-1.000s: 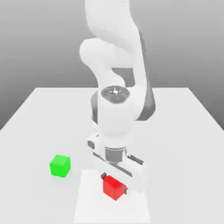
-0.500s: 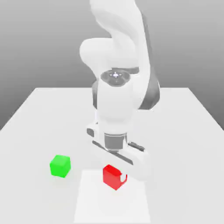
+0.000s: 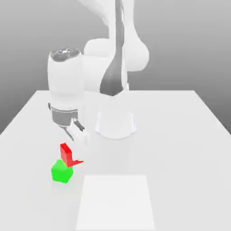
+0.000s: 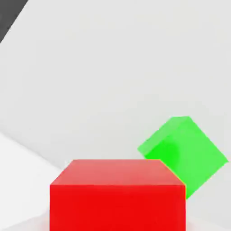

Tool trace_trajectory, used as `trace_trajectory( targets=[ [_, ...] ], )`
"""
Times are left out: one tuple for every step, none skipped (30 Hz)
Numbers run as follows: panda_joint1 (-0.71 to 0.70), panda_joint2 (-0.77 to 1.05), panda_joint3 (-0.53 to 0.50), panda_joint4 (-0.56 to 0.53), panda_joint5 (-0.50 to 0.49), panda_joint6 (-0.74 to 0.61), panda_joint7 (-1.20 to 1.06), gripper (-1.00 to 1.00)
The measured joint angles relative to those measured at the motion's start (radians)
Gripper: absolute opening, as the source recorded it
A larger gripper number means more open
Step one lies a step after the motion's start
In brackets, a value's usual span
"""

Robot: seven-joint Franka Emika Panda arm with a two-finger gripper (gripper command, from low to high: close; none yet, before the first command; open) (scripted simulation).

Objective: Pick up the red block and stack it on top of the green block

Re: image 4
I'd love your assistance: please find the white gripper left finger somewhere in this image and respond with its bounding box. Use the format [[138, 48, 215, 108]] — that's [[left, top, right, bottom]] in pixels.
[[0, 215, 51, 231]]

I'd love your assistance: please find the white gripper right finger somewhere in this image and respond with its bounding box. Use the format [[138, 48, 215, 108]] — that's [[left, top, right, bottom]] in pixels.
[[185, 217, 228, 231]]

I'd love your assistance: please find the small red cube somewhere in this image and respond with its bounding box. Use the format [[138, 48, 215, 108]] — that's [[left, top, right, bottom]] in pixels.
[[49, 159, 187, 231]]

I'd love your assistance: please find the small green cube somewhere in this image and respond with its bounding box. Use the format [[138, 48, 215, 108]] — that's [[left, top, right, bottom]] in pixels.
[[137, 115, 230, 200]]

